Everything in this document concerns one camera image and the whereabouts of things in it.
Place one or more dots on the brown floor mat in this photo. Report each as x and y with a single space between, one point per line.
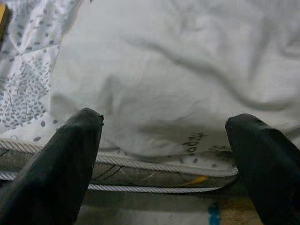
234 213

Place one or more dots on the white quilted mattress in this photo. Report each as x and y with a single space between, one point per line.
25 82

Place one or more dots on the white tree-print pillow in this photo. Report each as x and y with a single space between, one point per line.
164 70

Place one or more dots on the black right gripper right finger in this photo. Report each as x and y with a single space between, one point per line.
269 173

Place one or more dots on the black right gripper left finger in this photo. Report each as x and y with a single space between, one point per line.
51 175

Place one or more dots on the blue floor tape piece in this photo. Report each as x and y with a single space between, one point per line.
213 214

